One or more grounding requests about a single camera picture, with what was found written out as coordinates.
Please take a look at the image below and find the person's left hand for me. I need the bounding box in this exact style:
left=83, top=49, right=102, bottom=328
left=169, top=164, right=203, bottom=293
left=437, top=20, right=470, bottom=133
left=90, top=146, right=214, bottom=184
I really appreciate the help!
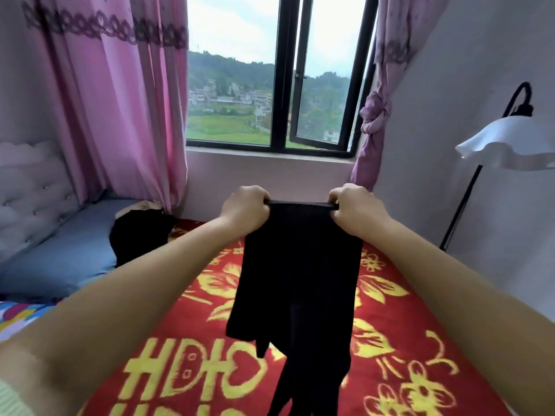
left=217, top=185, right=273, bottom=237

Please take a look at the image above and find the person's right hand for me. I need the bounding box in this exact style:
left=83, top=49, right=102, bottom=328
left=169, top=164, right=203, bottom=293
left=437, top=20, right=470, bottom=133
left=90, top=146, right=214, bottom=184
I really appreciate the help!
left=327, top=183, right=394, bottom=243

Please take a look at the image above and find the small black garment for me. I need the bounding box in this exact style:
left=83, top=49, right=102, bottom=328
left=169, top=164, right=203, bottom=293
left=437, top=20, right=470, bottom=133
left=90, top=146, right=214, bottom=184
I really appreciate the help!
left=225, top=199, right=365, bottom=416

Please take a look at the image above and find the person's right forearm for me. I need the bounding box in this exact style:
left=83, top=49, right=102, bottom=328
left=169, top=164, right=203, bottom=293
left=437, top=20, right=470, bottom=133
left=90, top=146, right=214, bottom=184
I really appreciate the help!
left=368, top=219, right=555, bottom=416

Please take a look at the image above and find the person's left forearm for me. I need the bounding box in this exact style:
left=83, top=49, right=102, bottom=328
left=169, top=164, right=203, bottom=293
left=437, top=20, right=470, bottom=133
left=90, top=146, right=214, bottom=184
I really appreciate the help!
left=0, top=216, right=244, bottom=416

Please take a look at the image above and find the white bed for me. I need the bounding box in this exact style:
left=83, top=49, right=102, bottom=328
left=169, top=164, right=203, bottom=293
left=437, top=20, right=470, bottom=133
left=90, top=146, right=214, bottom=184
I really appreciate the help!
left=0, top=141, right=513, bottom=416

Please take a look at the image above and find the black framed window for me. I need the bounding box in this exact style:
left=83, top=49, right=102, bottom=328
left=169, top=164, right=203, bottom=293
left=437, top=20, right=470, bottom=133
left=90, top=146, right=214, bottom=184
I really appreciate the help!
left=186, top=0, right=380, bottom=159

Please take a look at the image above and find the tied pink curtain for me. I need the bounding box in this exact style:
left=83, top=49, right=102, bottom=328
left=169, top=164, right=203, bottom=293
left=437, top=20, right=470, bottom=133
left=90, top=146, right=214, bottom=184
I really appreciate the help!
left=349, top=0, right=452, bottom=192

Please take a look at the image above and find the red bedsheet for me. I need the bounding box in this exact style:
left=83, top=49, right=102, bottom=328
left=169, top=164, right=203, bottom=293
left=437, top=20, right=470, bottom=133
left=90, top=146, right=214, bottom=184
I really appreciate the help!
left=78, top=219, right=513, bottom=416

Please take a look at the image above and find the wide pink curtain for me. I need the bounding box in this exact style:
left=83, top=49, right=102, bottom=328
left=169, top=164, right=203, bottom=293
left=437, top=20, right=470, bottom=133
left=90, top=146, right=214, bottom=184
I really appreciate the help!
left=21, top=0, right=190, bottom=213

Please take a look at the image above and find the grey pillow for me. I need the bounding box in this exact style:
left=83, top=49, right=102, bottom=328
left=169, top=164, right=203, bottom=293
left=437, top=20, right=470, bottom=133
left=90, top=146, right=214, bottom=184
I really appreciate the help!
left=0, top=197, right=140, bottom=302

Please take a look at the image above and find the white tufted headboard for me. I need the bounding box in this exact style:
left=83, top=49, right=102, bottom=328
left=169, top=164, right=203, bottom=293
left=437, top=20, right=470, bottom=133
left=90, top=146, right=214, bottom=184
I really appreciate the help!
left=0, top=141, right=82, bottom=267

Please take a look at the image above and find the colourful patterned pillow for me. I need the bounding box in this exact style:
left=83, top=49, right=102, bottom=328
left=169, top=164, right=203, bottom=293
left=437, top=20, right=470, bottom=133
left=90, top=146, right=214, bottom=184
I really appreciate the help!
left=0, top=299, right=55, bottom=343

